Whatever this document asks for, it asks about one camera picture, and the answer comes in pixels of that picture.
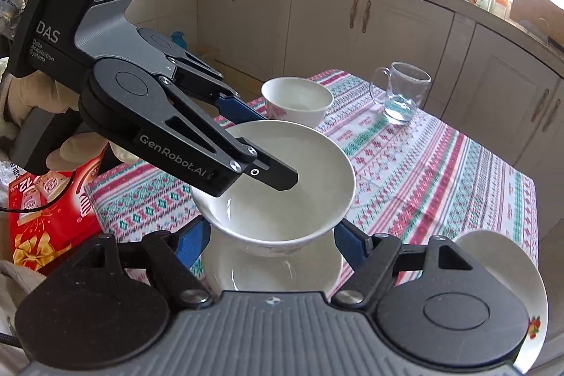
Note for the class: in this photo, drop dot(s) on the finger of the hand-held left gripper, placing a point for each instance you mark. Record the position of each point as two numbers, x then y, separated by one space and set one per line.
273 177
233 109

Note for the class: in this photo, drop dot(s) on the white floral bowl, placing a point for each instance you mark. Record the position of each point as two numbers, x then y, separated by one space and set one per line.
273 274
286 217
295 92

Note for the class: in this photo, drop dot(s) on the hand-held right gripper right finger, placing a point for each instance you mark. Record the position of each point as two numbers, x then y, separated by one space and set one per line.
350 243

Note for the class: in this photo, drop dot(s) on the red gift box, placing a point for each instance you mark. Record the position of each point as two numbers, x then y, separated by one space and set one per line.
53 235

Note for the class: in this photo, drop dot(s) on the person's left hand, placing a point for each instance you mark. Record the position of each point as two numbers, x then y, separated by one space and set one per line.
39 92

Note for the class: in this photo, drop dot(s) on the patterned woven tablecloth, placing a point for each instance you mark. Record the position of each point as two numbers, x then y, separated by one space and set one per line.
418 182

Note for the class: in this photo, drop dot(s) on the cream kitchen cabinet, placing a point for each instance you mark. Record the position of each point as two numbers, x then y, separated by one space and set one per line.
396 28

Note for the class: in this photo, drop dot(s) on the blue thermos jug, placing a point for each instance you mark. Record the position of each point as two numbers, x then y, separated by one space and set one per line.
179 37

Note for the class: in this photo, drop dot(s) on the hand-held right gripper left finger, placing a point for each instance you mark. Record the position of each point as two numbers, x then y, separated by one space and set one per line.
194 241

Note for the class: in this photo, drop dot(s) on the clear glass mug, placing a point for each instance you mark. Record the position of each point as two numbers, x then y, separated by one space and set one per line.
405 94

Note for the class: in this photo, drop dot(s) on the white fruit print plate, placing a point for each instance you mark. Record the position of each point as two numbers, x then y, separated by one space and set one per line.
506 283

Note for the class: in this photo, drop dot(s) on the cardboard box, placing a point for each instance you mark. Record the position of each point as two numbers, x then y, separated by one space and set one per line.
531 4

